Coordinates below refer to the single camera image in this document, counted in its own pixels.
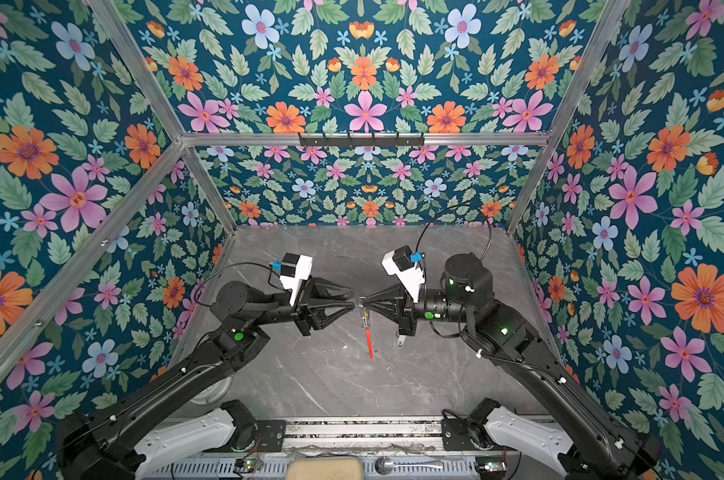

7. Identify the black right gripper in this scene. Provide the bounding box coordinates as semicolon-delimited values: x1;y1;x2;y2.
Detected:
365;283;477;339

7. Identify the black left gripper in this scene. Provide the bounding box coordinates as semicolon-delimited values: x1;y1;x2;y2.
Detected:
248;273;355;338

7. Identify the large keyring with red grip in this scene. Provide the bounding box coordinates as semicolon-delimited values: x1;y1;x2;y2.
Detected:
359;297;375;360

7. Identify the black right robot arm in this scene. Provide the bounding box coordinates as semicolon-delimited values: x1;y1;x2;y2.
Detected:
362;246;662;479

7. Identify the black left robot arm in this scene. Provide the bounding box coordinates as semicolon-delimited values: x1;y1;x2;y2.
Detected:
55;277;355;479

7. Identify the black hook rack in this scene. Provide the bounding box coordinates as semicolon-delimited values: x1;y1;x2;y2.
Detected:
298;133;426;148

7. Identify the beige pad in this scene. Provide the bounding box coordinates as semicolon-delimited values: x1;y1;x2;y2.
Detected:
285;458;365;480

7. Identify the metal spoon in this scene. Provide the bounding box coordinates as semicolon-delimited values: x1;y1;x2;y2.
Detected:
374;457;444;476

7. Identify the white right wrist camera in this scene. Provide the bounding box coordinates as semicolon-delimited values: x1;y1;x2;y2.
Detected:
382;245;426;303

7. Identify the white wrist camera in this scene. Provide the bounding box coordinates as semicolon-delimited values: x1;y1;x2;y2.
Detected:
272;253;313;306
382;245;426;303

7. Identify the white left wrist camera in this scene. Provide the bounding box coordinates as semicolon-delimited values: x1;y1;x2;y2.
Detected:
272;253;313;306

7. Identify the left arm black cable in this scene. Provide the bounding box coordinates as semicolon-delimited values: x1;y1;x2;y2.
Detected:
192;260;279;308

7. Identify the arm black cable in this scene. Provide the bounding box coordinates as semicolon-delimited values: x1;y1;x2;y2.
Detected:
192;260;279;308
414;202;494;262

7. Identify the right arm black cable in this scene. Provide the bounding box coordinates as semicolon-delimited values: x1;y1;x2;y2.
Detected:
414;202;494;262

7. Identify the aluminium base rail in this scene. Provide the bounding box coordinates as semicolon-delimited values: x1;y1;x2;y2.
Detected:
157;415;609;457

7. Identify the aluminium frame horizontal bar back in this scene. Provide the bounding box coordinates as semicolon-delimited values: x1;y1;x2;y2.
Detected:
182;132;550;148

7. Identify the aluminium frame bar left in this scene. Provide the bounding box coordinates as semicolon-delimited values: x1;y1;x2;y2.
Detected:
0;142;186;386

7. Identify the aluminium frame corner post left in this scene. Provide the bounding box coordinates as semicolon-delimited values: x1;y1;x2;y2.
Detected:
89;1;236;236

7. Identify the aluminium frame corner post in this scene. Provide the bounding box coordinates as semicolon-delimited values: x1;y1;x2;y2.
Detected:
506;0;631;238
89;1;236;236

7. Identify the aluminium frame corner post right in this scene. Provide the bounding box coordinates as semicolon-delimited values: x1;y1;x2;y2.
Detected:
506;0;631;238

